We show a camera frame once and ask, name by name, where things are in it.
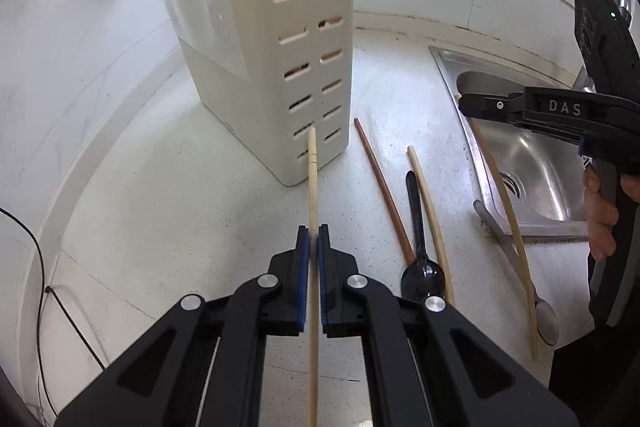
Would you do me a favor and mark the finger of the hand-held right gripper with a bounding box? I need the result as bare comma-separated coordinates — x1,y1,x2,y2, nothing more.
458,91,528,124
509,119,584,148

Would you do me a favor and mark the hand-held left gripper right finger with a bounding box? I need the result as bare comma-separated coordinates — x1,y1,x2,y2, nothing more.
318,223,581,427

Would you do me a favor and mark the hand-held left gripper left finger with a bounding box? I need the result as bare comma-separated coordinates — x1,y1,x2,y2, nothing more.
54,226,310,427

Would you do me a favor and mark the black plastic spoon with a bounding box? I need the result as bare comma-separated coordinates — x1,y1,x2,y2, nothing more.
400,170,447,305

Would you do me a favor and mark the grey translucent spoon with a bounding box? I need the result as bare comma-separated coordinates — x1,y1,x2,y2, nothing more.
472,199,560,348

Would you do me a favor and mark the cream plastic utensil holder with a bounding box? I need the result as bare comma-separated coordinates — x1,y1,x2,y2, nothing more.
164,0,355,188

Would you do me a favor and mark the person's right hand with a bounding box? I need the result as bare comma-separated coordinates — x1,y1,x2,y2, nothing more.
582,166,640,263

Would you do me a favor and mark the stainless steel sink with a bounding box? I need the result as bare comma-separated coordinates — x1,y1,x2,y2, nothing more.
429,46,601,240

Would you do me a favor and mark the chrome faucet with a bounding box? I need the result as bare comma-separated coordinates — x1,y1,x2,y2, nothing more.
572,64,598,94

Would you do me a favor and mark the black cable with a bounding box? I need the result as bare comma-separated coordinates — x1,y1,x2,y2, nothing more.
0,207,108,370

